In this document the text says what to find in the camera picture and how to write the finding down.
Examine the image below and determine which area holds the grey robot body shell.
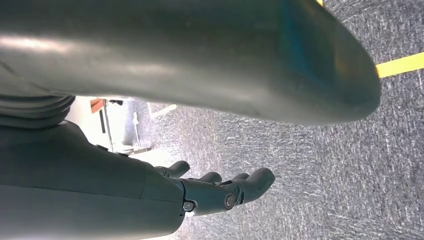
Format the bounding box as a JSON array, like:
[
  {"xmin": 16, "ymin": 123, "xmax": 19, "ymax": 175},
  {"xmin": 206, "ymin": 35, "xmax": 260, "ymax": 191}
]
[{"xmin": 0, "ymin": 0, "xmax": 382, "ymax": 126}]

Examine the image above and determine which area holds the yellow floor tape line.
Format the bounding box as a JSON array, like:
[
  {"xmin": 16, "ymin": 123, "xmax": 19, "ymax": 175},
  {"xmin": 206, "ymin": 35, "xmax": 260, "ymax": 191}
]
[{"xmin": 375, "ymin": 51, "xmax": 424, "ymax": 79}]

